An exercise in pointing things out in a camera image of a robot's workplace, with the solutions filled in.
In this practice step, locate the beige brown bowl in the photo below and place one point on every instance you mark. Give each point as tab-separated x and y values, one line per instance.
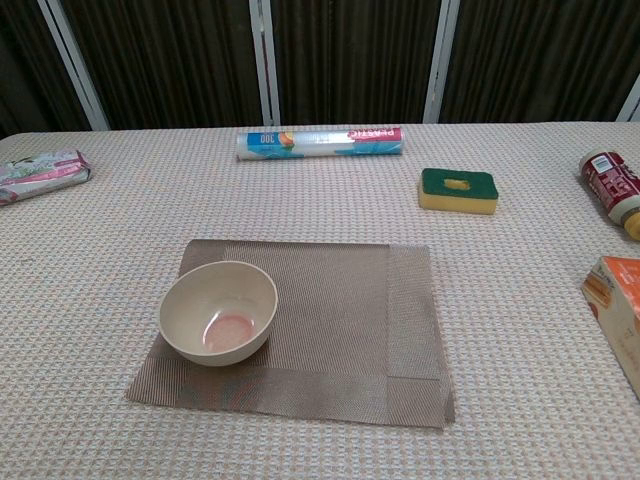
220	300

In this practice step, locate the brown woven placemat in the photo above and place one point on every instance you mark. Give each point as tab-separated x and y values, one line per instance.
330	310

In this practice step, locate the green yellow sponge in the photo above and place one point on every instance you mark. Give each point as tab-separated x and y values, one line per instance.
457	200

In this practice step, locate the plastic wrap roll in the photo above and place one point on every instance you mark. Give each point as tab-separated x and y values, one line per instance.
320	144

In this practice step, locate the red label bottle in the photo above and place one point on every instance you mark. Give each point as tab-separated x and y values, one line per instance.
612	185

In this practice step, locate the floral tissue pack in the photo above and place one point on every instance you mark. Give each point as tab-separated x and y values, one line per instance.
40	177

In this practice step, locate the dark pleated screen panel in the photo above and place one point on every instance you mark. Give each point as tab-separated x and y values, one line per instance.
165	60
350	60
540	60
20	60

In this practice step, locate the white screen frame post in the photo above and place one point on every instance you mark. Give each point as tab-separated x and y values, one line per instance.
440	65
75	65
264	65
631	102

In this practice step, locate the orange carton box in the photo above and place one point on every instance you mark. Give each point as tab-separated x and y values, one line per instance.
620	310

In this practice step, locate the beige checked tablecloth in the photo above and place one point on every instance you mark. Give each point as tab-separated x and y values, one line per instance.
100	400

